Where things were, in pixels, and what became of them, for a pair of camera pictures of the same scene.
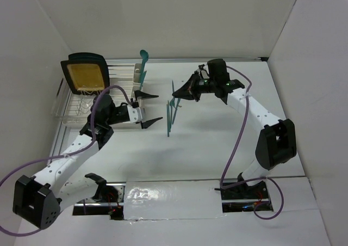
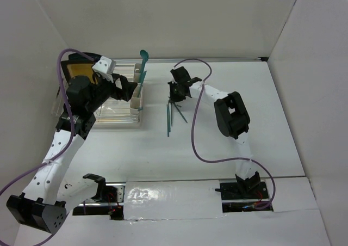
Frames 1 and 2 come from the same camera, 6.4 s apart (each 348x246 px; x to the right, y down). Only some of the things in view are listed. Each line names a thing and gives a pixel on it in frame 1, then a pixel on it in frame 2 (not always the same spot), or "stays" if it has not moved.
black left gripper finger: x=146 y=124 -> x=128 y=88
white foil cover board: x=168 y=200 stays
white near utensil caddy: x=135 y=87 stays
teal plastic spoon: x=144 y=56 stays
